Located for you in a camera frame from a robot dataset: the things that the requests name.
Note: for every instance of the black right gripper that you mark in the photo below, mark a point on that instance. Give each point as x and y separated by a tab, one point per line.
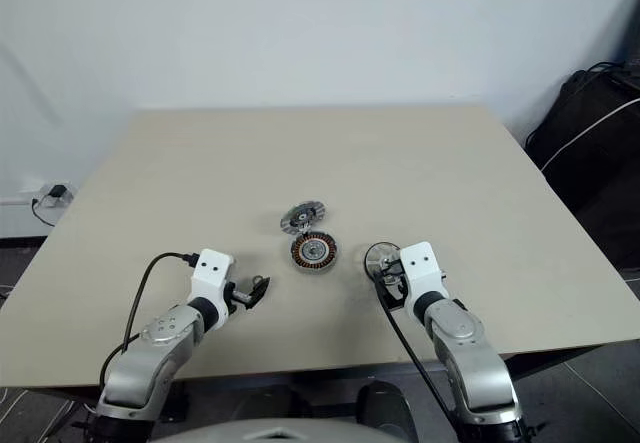
397	295

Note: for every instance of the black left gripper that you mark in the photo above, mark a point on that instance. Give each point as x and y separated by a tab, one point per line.
241	297

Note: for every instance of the grey motor housing copper windings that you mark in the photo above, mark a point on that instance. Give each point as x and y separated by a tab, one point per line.
314	253

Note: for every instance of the grey round motor end cover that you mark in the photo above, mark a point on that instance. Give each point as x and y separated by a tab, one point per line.
302	217

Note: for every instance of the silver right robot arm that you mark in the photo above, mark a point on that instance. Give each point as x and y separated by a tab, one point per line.
470	353

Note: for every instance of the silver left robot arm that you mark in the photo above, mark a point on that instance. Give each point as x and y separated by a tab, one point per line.
150	363

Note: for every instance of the dark rounded shape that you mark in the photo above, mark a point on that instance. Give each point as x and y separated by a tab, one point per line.
387	408

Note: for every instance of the grey robot torso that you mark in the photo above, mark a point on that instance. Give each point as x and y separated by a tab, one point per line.
280	433

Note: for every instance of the black power adapter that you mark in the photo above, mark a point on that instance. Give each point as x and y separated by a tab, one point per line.
56	191

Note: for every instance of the black bag with white piping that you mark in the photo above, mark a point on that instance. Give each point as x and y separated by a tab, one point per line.
595	163

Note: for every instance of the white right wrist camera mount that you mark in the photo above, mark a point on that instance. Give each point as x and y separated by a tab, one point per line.
422	273

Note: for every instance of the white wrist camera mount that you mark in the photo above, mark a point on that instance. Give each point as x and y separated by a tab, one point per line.
212	273
422	273

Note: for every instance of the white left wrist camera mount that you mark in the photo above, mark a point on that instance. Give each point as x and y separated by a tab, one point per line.
212	273

